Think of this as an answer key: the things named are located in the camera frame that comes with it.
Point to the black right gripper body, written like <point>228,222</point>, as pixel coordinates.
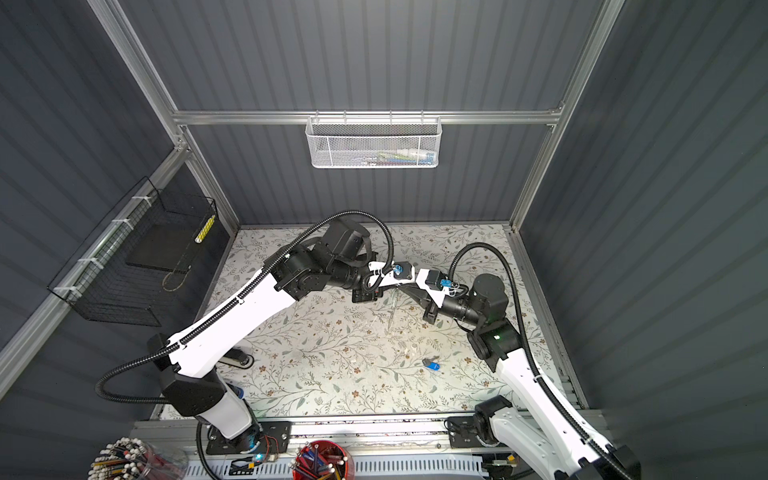
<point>431,315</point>

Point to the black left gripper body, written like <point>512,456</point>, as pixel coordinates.
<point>362,296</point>

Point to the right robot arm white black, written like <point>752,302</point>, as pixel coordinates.
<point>541,426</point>

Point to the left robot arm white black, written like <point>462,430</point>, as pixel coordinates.
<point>191,383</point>

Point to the grey black stapler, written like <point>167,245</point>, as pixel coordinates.
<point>237,358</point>

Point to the blue black stapler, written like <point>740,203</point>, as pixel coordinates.
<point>238,391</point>

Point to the yellow marker pen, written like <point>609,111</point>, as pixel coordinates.
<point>205,229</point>

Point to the red pencil cup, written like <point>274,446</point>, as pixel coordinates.
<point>323,459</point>

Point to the black foam pad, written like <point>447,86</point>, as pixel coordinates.
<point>167,248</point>

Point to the clear pencil jar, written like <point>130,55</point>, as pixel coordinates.
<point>132,459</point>

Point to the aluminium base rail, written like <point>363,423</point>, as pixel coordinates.
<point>404,446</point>

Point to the white wire mesh basket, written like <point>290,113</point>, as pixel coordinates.
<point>387,144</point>

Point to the black wire basket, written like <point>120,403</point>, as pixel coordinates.
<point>146,269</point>

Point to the horizontal aluminium frame bar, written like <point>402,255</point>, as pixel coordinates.
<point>263,117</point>

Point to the aluminium frame corner post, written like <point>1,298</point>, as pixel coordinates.
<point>116,24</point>

